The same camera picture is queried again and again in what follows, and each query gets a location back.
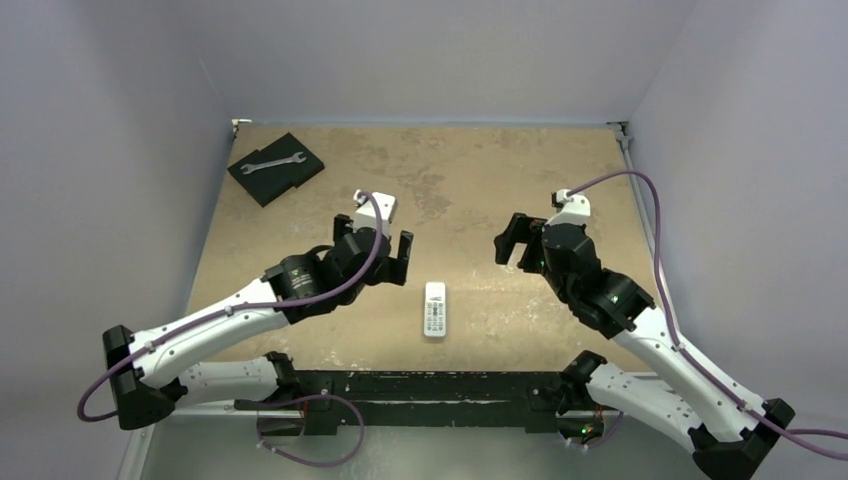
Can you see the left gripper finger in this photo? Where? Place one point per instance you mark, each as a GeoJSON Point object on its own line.
{"type": "Point", "coordinates": [342, 230]}
{"type": "Point", "coordinates": [400, 264]}

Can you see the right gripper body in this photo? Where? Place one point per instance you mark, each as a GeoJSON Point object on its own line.
{"type": "Point", "coordinates": [530, 242]}

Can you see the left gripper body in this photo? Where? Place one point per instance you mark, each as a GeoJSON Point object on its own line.
{"type": "Point", "coordinates": [385, 272]}

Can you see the white remote control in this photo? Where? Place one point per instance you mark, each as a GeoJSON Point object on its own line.
{"type": "Point", "coordinates": [435, 313]}

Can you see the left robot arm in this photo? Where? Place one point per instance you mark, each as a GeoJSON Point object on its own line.
{"type": "Point", "coordinates": [152, 373]}

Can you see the black foam pad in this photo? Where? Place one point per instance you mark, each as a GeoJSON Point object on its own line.
{"type": "Point", "coordinates": [265, 186]}

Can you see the silver open-end wrench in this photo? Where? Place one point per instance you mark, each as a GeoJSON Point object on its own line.
{"type": "Point", "coordinates": [296, 158]}

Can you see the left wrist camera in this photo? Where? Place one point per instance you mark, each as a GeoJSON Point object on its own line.
{"type": "Point", "coordinates": [374, 210]}

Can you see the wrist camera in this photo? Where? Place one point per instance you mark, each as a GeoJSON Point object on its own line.
{"type": "Point", "coordinates": [374, 210]}
{"type": "Point", "coordinates": [569, 208]}

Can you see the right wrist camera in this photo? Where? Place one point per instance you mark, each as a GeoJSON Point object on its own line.
{"type": "Point", "coordinates": [569, 208]}

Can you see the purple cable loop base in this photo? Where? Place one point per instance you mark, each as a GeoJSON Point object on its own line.
{"type": "Point", "coordinates": [322, 424]}

